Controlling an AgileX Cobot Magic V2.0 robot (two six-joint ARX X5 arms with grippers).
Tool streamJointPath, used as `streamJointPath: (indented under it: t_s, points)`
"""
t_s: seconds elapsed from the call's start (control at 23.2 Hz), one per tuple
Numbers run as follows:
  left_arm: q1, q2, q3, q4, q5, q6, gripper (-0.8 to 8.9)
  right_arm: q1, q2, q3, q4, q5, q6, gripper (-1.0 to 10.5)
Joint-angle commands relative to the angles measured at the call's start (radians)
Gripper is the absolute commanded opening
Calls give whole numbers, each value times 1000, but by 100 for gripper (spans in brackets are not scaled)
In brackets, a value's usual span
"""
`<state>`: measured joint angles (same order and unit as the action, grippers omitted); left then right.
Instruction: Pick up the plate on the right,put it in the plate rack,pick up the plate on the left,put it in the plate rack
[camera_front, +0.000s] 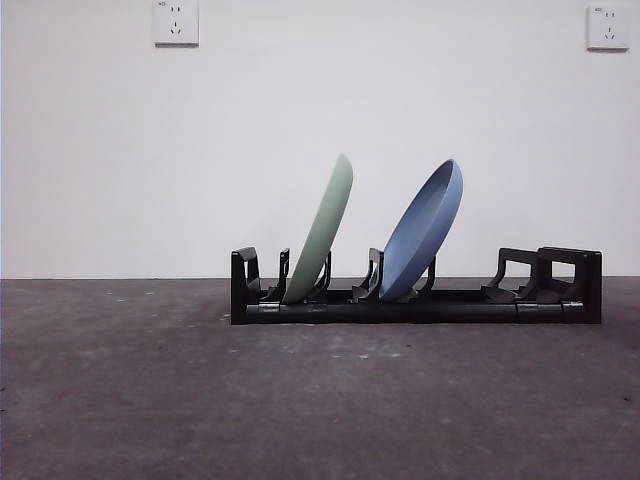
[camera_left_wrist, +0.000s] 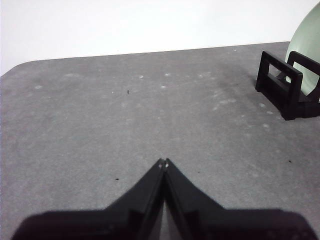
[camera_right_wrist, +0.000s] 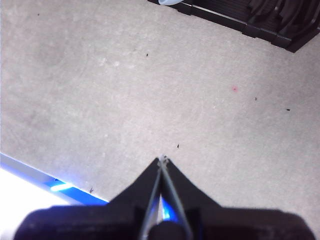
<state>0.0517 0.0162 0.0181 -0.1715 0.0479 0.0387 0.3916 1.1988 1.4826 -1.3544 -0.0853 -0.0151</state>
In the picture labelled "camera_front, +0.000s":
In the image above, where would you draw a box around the green round plate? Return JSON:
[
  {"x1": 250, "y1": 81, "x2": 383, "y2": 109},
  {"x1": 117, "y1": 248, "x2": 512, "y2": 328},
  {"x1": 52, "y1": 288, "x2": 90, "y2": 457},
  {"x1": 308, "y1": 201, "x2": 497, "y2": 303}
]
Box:
[{"x1": 281, "y1": 152, "x2": 355, "y2": 305}]

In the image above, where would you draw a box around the blue round plate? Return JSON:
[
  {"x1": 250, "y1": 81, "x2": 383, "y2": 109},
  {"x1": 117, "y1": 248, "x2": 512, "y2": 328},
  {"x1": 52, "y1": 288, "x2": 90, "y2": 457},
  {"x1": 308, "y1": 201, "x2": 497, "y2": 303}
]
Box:
[{"x1": 377, "y1": 158, "x2": 465, "y2": 304}]

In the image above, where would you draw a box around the black plate rack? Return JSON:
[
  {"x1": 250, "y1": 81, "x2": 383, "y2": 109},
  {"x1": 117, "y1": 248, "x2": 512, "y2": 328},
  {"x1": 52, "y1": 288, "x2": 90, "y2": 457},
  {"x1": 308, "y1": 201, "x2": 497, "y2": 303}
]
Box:
[{"x1": 230, "y1": 245, "x2": 604, "y2": 326}]

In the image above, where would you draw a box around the white wall socket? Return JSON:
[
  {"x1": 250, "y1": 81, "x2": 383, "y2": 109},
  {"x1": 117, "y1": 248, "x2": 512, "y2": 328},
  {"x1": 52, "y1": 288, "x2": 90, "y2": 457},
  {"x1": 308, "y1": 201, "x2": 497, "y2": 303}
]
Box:
[
  {"x1": 586, "y1": 5, "x2": 631, "y2": 52},
  {"x1": 153, "y1": 0, "x2": 200, "y2": 49}
]

